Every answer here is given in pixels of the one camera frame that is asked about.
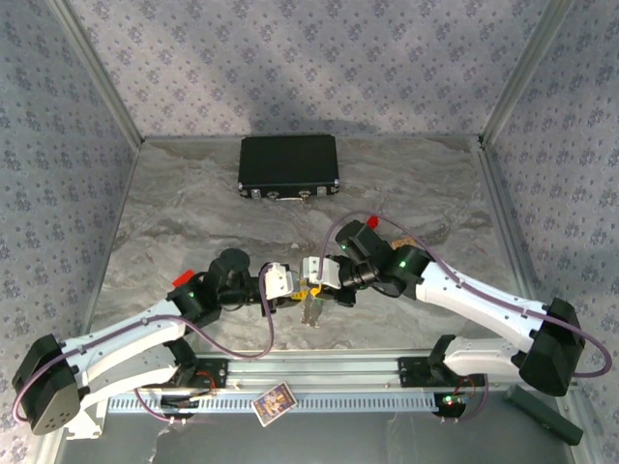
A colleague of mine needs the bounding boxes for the metal keyring plate with rings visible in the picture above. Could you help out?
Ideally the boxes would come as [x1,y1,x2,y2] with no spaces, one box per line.
[298,292,324,331]

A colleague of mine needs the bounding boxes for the playing card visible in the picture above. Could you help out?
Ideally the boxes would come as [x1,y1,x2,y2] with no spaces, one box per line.
[251,381,297,427]

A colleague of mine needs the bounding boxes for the black hard case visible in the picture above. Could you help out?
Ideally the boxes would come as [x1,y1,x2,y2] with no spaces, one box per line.
[237,133,341,202]

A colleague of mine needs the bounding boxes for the black controller board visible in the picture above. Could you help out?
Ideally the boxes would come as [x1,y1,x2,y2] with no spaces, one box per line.
[161,393,217,420]
[433,391,469,418]

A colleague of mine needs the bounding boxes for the dark green bar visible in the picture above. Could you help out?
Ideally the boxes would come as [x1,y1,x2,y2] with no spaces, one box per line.
[502,384,585,446]

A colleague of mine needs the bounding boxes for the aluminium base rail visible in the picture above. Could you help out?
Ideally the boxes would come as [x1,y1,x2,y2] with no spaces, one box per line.
[81,351,579,392]

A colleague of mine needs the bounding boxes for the long purple left arm cable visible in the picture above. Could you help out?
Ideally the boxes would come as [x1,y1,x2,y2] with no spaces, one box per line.
[12,263,277,434]

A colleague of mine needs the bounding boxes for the long purple arm cable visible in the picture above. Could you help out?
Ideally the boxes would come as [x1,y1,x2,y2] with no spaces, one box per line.
[316,211,613,386]
[12,263,277,434]

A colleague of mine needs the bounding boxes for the white slotted cable duct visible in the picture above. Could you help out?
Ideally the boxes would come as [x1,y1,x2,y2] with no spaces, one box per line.
[105,391,449,415]

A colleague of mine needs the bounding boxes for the long purple right arm cable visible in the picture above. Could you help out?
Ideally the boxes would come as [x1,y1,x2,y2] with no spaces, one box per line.
[316,211,613,386]

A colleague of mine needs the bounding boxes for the aluminium side rail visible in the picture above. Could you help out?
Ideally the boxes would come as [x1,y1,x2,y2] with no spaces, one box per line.
[60,137,146,376]
[476,137,579,388]

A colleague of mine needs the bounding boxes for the short purple cable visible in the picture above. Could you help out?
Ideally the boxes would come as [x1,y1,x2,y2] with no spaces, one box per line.
[437,369,489,424]
[133,386,175,424]

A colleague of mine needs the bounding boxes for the white plastic bracket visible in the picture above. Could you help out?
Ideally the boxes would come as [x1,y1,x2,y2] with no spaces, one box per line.
[66,400,108,441]

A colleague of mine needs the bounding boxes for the aluminium frame post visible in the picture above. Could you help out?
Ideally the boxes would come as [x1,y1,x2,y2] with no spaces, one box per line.
[479,0,577,146]
[46,0,145,145]

